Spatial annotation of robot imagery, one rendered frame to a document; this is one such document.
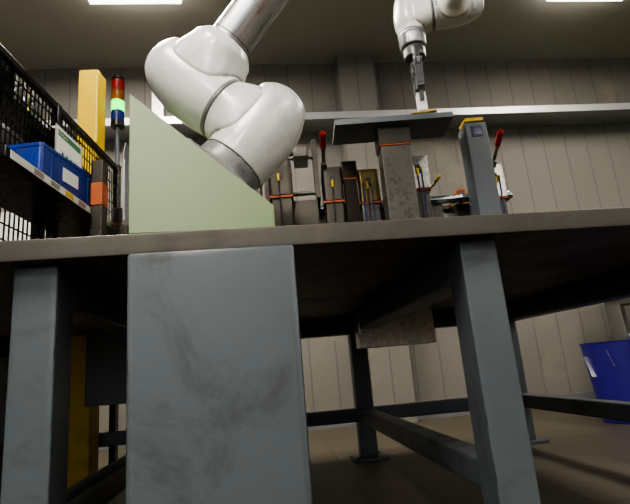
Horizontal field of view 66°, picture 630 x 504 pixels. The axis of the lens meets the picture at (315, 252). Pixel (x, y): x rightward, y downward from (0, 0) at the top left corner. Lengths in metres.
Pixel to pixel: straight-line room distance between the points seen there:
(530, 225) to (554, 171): 3.69
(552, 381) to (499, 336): 3.29
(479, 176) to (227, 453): 1.09
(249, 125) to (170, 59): 0.24
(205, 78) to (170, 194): 0.31
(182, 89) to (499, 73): 4.06
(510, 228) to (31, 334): 0.92
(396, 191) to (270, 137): 0.55
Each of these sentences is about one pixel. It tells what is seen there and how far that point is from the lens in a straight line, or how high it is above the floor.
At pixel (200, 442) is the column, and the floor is 0.33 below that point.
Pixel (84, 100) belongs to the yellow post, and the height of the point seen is 1.83.
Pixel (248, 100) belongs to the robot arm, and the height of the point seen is 1.01.
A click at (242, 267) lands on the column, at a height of 0.62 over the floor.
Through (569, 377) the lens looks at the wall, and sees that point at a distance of 4.37.
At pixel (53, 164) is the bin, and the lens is 1.72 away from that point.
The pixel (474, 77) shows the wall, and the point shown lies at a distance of 4.85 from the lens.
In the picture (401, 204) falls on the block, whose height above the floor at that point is 0.89.
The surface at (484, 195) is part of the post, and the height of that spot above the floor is 0.90.
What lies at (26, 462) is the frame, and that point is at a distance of 1.02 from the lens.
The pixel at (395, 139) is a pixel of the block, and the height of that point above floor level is 1.10.
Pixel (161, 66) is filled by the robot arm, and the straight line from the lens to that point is 1.20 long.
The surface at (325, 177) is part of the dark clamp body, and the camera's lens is 1.63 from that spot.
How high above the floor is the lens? 0.43
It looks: 13 degrees up
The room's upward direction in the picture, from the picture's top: 5 degrees counter-clockwise
